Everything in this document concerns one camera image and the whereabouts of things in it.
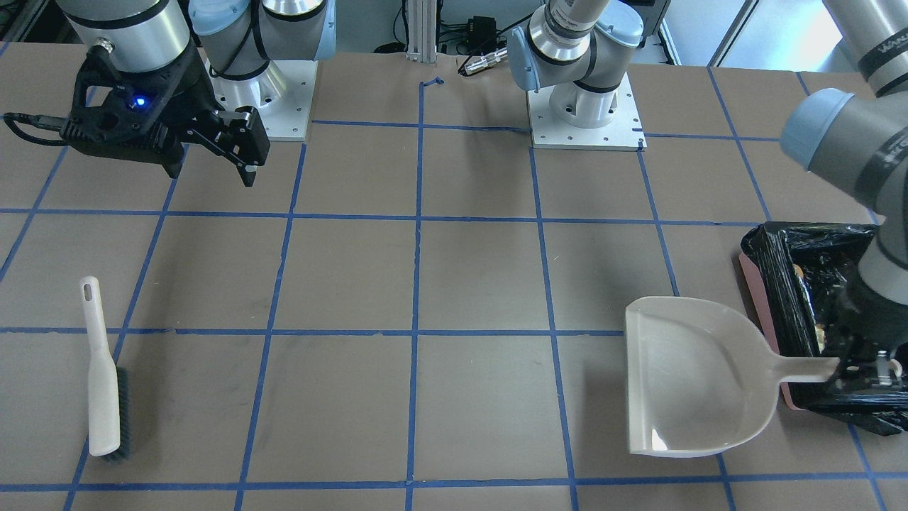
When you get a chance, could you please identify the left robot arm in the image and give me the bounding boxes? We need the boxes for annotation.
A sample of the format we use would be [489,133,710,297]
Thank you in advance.
[506,1,906,411]

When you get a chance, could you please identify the pink bin with black liner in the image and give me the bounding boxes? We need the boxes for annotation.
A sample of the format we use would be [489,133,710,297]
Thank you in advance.
[741,222,906,436]

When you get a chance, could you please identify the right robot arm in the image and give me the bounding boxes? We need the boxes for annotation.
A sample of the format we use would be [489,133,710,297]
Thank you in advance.
[55,1,336,187]

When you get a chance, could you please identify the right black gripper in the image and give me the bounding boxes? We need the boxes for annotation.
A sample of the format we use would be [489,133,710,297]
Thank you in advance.
[60,43,270,187]

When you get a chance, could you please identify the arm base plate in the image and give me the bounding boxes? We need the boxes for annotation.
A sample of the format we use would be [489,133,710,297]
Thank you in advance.
[526,74,648,151]
[211,60,319,143]

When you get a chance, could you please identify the white hand brush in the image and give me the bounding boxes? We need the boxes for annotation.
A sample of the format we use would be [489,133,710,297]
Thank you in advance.
[79,275,131,463]

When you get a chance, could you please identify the toy croissant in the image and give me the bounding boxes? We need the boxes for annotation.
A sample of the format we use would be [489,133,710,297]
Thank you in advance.
[792,264,826,353]

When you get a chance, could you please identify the aluminium frame post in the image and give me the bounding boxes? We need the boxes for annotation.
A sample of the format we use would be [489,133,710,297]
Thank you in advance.
[404,0,438,65]

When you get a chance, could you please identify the beige plastic dustpan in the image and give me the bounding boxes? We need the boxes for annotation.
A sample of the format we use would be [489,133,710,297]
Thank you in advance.
[624,295,839,457]

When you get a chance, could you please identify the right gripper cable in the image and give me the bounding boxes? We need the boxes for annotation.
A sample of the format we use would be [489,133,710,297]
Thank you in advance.
[2,112,72,146]

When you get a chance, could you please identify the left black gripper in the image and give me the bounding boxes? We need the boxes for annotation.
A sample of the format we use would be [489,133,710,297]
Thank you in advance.
[826,274,907,410]

